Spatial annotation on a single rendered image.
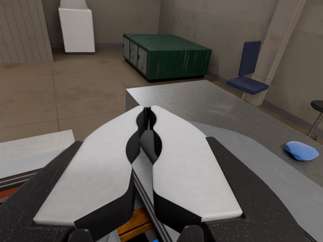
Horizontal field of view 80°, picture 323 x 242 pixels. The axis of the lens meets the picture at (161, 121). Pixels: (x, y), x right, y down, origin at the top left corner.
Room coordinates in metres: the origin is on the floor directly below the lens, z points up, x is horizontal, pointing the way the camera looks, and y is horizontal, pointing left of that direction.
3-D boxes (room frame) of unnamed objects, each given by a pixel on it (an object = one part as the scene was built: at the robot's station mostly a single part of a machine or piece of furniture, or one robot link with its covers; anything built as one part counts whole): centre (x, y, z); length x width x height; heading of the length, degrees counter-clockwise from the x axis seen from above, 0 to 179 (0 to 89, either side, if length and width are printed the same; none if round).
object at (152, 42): (4.82, 0.14, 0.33); 1.68 x 1.52 x 0.66; 30
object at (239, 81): (2.97, -1.26, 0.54); 0.63 x 0.60 x 1.09; 24
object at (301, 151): (0.61, -0.55, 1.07); 0.12 x 0.10 x 0.03; 122
